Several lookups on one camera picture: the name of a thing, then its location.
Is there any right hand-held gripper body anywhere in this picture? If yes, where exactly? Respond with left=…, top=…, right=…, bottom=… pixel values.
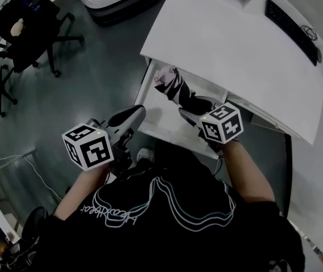
left=194, top=101, right=245, bottom=154

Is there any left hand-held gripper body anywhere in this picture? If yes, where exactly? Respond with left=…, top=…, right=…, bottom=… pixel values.
left=61, top=117, right=134, bottom=172

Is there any white locker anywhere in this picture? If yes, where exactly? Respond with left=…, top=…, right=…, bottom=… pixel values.
left=134, top=57, right=232, bottom=160

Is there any black and pink umbrella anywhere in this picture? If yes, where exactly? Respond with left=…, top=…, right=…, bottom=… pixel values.
left=153, top=66, right=216, bottom=116

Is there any person's right forearm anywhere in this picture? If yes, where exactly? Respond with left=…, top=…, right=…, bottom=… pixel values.
left=221, top=140, right=276, bottom=204

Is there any person's left forearm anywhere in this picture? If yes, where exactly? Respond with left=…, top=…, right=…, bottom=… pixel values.
left=53, top=166, right=114, bottom=221

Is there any white shoe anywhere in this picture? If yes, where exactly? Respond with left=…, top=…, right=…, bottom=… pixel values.
left=136, top=147, right=155, bottom=163

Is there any black swivel chair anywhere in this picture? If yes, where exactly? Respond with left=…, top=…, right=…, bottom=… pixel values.
left=0, top=206, right=49, bottom=272

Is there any black printed t-shirt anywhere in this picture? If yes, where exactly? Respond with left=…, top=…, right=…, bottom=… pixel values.
left=22, top=140, right=307, bottom=272

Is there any black keyboard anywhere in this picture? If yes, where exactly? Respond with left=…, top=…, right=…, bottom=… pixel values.
left=264, top=0, right=320, bottom=67

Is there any beige object on chair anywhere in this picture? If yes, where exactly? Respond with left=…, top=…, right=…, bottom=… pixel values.
left=10, top=18, right=26, bottom=37

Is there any thin white cable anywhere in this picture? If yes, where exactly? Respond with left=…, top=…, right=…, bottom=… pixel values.
left=0, top=152, right=63, bottom=201

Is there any coiled black cable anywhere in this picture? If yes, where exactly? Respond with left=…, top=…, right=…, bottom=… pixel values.
left=301, top=24, right=318, bottom=43

